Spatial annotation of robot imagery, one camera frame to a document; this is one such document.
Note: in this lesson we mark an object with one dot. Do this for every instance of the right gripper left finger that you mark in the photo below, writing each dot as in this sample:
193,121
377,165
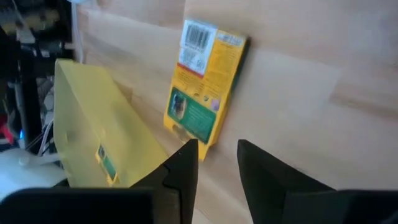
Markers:
93,205

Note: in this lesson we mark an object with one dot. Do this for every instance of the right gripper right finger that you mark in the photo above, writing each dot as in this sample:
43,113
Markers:
295,202

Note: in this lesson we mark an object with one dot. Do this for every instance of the yellow crayon box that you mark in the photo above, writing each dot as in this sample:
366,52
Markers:
107,165
205,84

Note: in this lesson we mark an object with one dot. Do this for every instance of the yellow translucent plastic bin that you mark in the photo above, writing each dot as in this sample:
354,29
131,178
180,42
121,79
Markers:
102,124

